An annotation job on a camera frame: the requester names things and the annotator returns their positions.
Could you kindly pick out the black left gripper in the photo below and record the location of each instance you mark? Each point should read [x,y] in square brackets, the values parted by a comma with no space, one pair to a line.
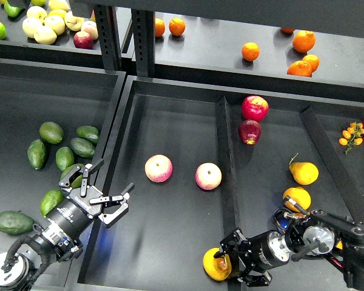
[74,214]

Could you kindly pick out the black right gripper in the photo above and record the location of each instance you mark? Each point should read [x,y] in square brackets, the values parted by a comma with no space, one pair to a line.
[255,255]

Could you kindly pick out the dark green avocado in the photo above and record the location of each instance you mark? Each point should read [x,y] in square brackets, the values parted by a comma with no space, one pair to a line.
[72,176]

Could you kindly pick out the yellow pear with stem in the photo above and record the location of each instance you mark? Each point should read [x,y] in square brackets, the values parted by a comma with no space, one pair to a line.
[218,269]

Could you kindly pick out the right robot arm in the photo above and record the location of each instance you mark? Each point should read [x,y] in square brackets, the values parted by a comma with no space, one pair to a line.
[309,235]

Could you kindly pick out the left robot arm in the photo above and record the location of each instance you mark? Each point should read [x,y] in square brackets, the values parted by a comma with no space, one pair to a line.
[29,256]

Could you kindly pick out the light green avocado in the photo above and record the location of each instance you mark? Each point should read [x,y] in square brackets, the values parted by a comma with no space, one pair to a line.
[50,200]

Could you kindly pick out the green avocado centre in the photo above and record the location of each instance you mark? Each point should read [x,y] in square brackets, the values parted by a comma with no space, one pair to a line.
[64,158]

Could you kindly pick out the green avocado middle right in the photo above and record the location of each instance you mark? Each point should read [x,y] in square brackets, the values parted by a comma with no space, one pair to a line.
[82,147]

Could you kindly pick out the green avocado upper right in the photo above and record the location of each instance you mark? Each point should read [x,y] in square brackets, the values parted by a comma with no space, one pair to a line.
[89,133]

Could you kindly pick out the green avocado far left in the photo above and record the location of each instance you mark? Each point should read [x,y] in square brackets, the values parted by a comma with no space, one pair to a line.
[37,154]

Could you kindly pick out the large dark avocado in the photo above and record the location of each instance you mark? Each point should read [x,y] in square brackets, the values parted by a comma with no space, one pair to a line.
[15,223]

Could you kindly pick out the green avocado top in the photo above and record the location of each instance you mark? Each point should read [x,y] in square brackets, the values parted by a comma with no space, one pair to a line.
[51,132]

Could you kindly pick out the yellow pear round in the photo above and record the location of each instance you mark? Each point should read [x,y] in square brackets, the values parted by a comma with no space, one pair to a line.
[299,195]

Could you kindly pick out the yellow pear top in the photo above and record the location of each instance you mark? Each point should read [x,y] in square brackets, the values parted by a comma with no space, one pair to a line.
[304,173]

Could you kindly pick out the pale yellow pear front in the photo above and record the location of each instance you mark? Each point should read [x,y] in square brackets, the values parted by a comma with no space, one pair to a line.
[45,35]

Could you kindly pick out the pale yellow pear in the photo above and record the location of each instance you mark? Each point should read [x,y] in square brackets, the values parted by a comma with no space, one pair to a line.
[56,23]
[37,12]
[29,26]
[74,23]
[45,35]

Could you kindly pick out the pale yellow pear right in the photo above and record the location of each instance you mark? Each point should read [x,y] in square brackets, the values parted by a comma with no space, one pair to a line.
[74,23]

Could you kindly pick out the pale yellow pear centre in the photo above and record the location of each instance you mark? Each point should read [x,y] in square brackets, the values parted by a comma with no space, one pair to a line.
[56,23]

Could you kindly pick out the pale yellow pear left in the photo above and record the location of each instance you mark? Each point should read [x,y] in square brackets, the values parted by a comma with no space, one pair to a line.
[29,26]

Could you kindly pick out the pale yellow pear back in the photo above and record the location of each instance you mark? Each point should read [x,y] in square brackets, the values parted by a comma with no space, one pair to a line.
[37,12]

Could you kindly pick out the black tray divider centre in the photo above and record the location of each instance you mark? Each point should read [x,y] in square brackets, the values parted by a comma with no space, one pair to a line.
[226,162]

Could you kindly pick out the black tray divider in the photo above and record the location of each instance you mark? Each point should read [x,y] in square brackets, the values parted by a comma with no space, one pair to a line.
[344,183]
[226,162]

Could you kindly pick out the pink apple left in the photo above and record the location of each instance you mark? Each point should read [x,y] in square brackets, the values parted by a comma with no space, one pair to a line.
[158,168]

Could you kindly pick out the pink apple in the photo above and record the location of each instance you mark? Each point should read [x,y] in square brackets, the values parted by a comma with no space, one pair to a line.
[208,176]
[158,168]

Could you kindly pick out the pink apple right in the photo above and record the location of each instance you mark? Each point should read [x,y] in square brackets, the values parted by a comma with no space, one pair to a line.
[208,176]

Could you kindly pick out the black left tray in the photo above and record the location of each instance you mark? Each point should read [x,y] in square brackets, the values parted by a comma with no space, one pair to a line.
[32,93]

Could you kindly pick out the black tray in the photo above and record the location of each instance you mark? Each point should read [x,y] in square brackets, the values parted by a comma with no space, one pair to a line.
[32,93]
[160,243]

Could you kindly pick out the black centre tray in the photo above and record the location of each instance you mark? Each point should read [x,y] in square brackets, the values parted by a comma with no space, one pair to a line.
[160,243]

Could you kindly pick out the black tray divider right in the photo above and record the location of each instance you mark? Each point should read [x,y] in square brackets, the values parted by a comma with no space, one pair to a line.
[344,183]

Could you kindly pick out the dark red apple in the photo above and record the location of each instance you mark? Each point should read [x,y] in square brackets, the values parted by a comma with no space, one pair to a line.
[249,131]

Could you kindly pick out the bright red apple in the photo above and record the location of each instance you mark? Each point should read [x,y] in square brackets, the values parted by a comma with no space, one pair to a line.
[254,108]

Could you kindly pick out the red apple on shelf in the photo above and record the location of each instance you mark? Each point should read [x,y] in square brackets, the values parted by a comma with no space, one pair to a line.
[83,40]

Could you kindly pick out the orange cherry tomato bunch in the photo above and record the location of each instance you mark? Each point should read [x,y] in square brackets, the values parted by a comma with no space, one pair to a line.
[352,136]

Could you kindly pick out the pale peach fruit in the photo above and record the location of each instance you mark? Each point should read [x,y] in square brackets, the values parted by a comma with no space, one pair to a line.
[91,28]

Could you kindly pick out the orange half hidden left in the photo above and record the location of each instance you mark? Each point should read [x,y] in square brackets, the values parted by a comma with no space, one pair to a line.
[159,27]

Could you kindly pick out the yellow lemon fruit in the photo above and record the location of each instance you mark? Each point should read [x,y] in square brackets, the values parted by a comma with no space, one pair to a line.
[58,12]

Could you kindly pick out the orange on shelf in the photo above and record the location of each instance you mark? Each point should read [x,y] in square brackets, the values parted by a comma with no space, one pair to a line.
[177,26]

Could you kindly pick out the black shelf post left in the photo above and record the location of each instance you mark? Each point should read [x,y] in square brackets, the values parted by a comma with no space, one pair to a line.
[109,41]

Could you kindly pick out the black shelf post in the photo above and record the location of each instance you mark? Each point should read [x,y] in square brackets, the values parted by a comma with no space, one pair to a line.
[143,24]
[109,41]

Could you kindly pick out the black shelf post right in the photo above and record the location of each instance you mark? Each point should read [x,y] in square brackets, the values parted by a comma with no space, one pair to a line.
[143,24]

